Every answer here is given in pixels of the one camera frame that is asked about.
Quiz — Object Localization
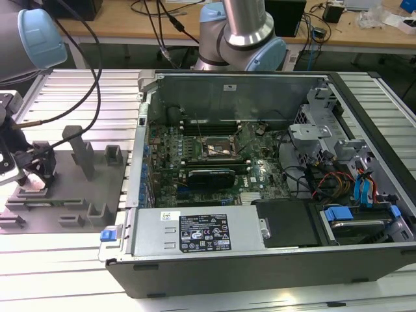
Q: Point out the CPU socket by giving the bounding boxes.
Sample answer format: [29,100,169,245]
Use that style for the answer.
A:
[201,135,234,161]

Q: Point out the metal socket cover frame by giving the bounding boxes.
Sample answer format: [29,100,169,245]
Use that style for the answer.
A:
[206,145,230,161]

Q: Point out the silver metal bracket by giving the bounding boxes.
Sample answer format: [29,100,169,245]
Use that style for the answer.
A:
[333,138,376,183]

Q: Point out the long wooden desk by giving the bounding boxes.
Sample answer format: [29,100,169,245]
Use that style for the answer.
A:
[51,0,416,55]

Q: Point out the small black adapter box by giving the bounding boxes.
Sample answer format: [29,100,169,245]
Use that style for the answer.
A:
[322,5,345,23]

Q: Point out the black graphics card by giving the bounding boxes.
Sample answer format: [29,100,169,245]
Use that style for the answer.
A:
[185,167,237,189]

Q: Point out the grey metal drive cage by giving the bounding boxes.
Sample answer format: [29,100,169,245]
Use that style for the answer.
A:
[287,86,345,172]

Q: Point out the hard disk in blue carrier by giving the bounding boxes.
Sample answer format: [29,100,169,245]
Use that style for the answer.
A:
[320,203,411,247]

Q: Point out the silver power supply unit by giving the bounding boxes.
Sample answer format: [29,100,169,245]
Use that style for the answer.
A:
[129,207,270,257]

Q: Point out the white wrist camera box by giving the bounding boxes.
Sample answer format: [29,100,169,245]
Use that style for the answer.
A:
[0,151,22,187]

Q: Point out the black cable with brass end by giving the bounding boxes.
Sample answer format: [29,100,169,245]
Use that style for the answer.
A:
[15,0,102,129]

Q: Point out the small grey wrist camera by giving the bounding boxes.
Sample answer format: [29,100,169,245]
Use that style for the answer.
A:
[0,92,26,115]

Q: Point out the blue flat data wire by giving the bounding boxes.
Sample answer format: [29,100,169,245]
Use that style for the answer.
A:
[353,175,365,206]
[363,177,376,208]

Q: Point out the thin metal locking lever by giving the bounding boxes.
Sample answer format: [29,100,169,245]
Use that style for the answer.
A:
[194,113,205,139]
[238,137,257,155]

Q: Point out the RAM slot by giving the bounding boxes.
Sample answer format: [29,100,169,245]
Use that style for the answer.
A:
[179,118,243,125]
[179,129,243,137]
[179,125,243,133]
[180,157,253,164]
[179,122,243,129]

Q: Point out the grey parts rack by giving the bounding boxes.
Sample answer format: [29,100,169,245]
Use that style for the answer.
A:
[0,125,131,235]

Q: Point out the open PC case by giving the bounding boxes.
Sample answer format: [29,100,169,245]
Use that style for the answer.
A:
[98,69,416,299]

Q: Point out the green motherboard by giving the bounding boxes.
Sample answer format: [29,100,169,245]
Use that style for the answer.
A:
[142,122,292,209]

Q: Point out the silver chipset heatsink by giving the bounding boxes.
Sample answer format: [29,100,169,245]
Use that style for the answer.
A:
[239,191,262,206]

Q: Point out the black camera cable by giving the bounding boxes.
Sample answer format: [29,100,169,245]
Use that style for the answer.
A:
[31,18,103,155]

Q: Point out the red yellow power wire bundle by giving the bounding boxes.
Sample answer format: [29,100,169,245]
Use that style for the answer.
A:
[317,171,354,198]

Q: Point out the wide black computer box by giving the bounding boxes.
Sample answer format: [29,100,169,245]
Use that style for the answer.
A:
[0,0,104,21]

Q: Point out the clear plastic bags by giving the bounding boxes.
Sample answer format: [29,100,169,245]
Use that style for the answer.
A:
[356,5,404,31]

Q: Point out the silver CPU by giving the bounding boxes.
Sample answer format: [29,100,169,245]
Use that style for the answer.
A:
[24,176,47,193]

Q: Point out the flat white device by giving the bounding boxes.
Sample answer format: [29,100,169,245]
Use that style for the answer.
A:
[343,0,382,9]

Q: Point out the green RAM stick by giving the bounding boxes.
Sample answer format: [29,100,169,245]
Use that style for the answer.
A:
[22,200,71,207]

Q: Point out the black plastic drive cover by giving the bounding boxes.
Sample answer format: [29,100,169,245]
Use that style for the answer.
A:
[251,199,324,250]

